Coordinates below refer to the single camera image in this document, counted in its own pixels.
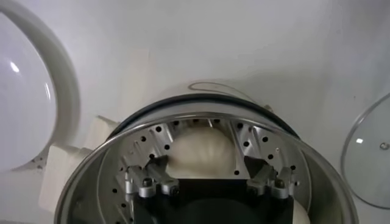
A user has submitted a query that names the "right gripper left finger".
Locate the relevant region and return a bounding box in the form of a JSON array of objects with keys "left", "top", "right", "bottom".
[{"left": 123, "top": 155, "right": 180, "bottom": 198}]

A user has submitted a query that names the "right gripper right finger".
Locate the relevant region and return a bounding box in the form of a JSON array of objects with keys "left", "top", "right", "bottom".
[{"left": 243, "top": 156, "right": 298, "bottom": 200}]

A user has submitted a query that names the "glass lid with white handle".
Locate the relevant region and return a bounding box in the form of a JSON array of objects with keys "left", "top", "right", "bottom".
[{"left": 340, "top": 93, "right": 390, "bottom": 210}]

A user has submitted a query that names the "white electric cooker base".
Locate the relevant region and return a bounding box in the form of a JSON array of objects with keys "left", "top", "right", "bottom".
[{"left": 83, "top": 79, "right": 302, "bottom": 153}]

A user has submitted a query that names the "perforated steel steamer basket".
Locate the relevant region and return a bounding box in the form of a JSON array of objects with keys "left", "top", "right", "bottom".
[{"left": 39, "top": 111, "right": 360, "bottom": 224}]

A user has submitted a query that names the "white round plate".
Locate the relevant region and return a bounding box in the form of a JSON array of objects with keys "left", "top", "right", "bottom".
[{"left": 0, "top": 0, "right": 80, "bottom": 173}]

